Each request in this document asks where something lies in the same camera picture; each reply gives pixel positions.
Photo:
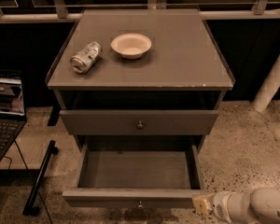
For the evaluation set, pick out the metal railing frame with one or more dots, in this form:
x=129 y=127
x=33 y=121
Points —
x=62 y=6

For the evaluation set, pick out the white paper bowl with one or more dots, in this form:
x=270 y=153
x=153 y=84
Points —
x=131 y=46

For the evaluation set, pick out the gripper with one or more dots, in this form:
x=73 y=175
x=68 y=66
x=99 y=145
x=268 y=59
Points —
x=221 y=203

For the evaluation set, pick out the crushed soda can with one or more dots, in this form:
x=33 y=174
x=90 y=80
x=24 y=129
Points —
x=86 y=58

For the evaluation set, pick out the grey drawer cabinet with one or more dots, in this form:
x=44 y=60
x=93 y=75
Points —
x=183 y=70

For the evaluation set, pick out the black laptop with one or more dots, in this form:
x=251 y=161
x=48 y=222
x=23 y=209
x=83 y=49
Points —
x=12 y=109

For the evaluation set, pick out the grey drawer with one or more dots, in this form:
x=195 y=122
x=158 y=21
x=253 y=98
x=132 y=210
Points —
x=139 y=122
x=135 y=179

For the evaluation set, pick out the black laptop stand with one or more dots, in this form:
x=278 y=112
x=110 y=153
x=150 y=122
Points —
x=24 y=168

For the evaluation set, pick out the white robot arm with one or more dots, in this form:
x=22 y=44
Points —
x=262 y=206

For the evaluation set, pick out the grey top drawer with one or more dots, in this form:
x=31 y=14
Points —
x=139 y=122

